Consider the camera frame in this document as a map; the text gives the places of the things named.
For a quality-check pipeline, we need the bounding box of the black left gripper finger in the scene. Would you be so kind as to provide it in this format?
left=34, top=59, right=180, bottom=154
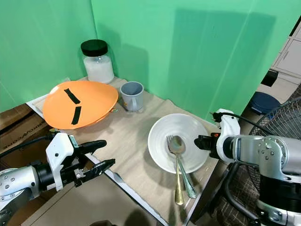
left=82, top=159, right=117, bottom=184
left=79, top=139, right=107, bottom=154

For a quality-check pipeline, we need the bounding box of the white ribbed plate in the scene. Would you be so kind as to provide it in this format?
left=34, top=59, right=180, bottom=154
left=147, top=113, right=213, bottom=174

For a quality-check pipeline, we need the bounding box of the upright black tape strip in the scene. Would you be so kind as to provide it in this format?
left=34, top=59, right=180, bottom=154
left=71, top=106, right=79, bottom=126

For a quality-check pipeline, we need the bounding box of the silver fork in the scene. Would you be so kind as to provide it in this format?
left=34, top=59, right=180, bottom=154
left=166, top=135, right=198, bottom=199

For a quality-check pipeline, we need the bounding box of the orange plate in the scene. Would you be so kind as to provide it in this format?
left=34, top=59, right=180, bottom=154
left=42, top=81, right=119, bottom=130

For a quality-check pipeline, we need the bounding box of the slanted black tape strip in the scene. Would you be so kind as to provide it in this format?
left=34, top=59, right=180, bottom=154
left=63, top=88, right=82, bottom=105

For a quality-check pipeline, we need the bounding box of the grey mug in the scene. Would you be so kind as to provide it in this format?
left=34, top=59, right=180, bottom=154
left=120, top=81, right=145, bottom=112

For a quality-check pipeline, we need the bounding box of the chair with plaid cushion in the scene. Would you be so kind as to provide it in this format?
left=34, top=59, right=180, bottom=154
left=197, top=161, right=263, bottom=226

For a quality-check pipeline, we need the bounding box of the blue round bin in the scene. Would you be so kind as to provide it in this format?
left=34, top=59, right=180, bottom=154
left=250, top=91, right=282, bottom=116

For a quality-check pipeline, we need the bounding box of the brown cardboard box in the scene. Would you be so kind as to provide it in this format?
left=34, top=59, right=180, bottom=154
left=0, top=104, right=58, bottom=160

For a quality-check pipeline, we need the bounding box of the white flat tray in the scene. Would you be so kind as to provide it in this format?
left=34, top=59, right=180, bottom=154
left=25, top=76, right=92, bottom=119

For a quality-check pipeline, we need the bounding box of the glass jar with black lid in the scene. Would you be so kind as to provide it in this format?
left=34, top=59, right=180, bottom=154
left=80, top=39, right=115, bottom=85

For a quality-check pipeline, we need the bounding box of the black floor fan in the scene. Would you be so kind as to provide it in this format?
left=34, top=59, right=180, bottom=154
left=256, top=96, right=301, bottom=141

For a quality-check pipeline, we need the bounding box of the light grey cabinet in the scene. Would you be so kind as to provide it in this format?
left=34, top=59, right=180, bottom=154
left=275, top=19, right=301, bottom=79

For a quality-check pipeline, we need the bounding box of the spoon with gold handle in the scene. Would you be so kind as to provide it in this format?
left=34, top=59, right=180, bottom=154
left=169, top=135, right=184, bottom=206

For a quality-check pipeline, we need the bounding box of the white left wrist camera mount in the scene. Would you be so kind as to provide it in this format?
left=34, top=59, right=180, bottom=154
left=45, top=132, right=79, bottom=192

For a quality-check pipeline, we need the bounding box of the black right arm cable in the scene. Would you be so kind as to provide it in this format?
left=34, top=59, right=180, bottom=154
left=214, top=110, right=278, bottom=140

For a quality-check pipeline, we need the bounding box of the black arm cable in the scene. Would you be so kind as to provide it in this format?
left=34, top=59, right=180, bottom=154
left=0, top=135, right=53, bottom=159
left=214, top=110, right=278, bottom=140

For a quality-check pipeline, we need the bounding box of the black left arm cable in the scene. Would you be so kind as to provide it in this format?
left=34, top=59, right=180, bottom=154
left=0, top=135, right=53, bottom=159

